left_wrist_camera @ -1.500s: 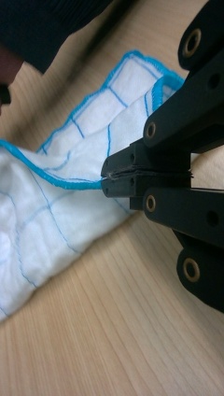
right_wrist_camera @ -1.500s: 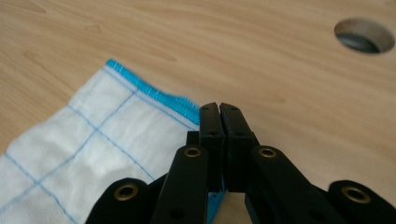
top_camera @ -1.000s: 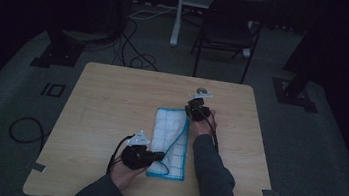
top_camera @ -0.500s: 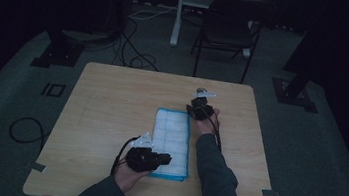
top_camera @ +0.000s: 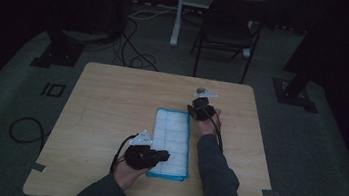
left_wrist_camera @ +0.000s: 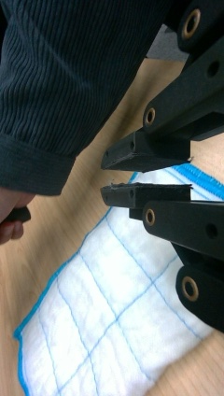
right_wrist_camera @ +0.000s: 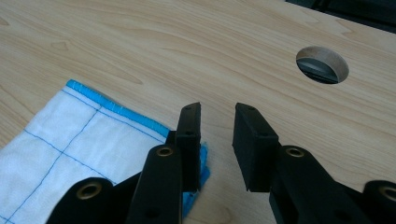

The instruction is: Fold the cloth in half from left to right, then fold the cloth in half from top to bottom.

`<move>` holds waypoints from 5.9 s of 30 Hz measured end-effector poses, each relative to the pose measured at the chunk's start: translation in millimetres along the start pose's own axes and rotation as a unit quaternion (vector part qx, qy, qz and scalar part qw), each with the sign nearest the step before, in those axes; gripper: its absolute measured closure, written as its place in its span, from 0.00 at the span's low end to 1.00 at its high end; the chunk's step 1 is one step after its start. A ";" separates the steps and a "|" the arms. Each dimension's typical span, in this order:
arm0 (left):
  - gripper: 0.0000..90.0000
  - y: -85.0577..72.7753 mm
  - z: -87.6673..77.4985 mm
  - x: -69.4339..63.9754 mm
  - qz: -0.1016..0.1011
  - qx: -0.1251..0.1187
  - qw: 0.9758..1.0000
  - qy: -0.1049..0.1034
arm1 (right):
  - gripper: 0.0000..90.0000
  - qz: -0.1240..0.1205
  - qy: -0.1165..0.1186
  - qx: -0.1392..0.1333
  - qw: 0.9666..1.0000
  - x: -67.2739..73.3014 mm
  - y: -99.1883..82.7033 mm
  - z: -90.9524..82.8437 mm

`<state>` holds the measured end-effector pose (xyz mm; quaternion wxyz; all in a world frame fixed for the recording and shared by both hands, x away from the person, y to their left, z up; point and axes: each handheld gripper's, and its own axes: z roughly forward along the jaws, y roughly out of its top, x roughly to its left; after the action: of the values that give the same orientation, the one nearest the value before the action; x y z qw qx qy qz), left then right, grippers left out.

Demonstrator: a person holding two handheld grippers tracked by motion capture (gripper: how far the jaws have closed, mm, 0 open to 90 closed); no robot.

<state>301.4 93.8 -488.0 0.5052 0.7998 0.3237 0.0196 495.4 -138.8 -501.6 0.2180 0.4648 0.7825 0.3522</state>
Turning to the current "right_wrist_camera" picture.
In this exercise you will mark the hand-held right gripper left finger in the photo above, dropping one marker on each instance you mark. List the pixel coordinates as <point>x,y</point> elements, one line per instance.
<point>190,155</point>

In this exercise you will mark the dark blurred object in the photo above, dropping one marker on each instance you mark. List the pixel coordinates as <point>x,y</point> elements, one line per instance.
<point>358,11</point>

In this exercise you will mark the white cloth with blue grid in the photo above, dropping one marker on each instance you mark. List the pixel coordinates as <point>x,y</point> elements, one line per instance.
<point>77,140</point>

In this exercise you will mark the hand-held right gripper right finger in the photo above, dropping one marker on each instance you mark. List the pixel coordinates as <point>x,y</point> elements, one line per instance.
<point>253,158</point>

